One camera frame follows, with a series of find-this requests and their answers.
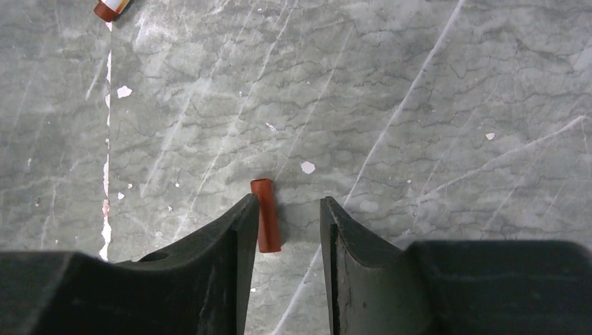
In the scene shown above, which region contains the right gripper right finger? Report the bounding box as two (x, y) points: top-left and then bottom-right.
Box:
(320, 197), (591, 334)

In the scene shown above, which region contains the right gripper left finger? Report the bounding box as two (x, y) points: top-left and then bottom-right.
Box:
(1, 194), (259, 334)

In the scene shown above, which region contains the brown pen cap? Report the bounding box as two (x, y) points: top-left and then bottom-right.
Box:
(250, 179), (281, 253)

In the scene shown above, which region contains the white marker pen colourful label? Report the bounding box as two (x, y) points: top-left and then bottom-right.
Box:
(94, 0), (130, 22)

